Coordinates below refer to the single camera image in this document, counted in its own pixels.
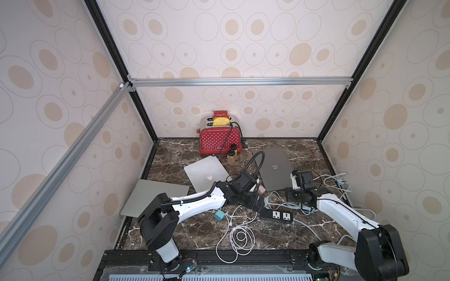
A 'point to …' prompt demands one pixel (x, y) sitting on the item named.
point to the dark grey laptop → (275, 172)
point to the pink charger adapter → (261, 189)
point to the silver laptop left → (146, 191)
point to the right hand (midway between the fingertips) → (290, 193)
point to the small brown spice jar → (231, 157)
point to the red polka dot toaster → (218, 131)
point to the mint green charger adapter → (219, 215)
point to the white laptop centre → (204, 174)
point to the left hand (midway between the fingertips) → (260, 202)
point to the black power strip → (279, 215)
